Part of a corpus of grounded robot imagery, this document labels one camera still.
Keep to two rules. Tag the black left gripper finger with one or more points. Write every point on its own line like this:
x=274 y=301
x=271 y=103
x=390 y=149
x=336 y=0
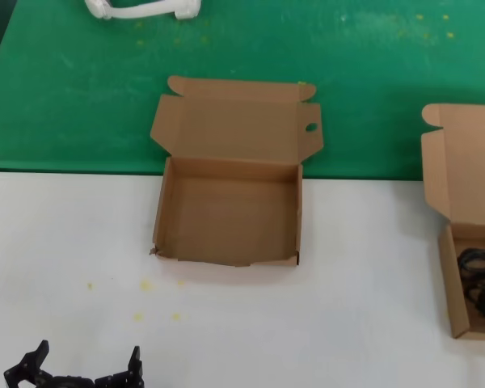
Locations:
x=22 y=369
x=131 y=376

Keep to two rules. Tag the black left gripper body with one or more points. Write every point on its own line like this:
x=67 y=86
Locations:
x=66 y=383

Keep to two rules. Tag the cardboard box with torn corner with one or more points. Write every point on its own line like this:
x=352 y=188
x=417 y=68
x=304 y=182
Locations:
x=226 y=218

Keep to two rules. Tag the open brown cardboard box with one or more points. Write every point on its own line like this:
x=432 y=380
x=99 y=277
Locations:
x=469 y=169

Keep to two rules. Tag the green table cloth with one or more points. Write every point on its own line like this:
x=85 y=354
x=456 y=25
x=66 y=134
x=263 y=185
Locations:
x=64 y=101

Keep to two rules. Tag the white VR headset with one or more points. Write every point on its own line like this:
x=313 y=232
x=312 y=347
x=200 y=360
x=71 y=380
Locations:
x=101 y=7

